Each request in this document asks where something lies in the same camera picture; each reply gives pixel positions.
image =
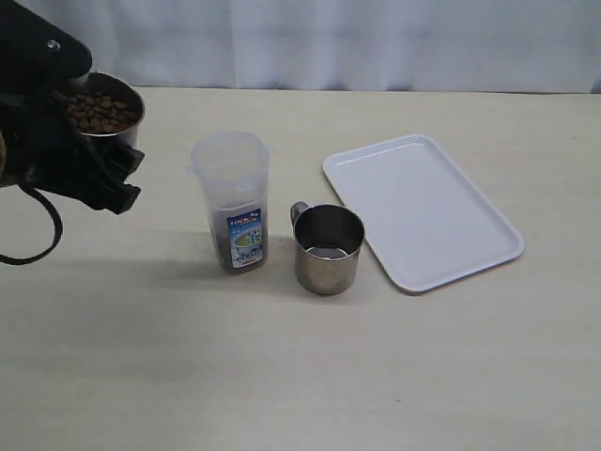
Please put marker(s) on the clear plastic container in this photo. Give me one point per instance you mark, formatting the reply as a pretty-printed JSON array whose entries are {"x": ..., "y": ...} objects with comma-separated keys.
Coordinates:
[{"x": 232, "y": 169}]

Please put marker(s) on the white plastic tray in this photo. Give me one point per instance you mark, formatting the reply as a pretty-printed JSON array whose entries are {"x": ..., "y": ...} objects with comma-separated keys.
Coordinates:
[{"x": 426, "y": 221}]

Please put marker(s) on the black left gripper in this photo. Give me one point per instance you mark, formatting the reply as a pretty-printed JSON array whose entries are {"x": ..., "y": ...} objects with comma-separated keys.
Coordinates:
[{"x": 40, "y": 145}]

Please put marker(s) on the white backdrop curtain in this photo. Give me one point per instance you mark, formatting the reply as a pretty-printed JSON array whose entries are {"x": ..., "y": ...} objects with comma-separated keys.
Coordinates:
[{"x": 434, "y": 45}]

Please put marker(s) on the steel mug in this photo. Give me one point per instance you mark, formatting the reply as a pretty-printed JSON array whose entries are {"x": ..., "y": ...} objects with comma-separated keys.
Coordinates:
[
  {"x": 328, "y": 241},
  {"x": 97, "y": 81}
]

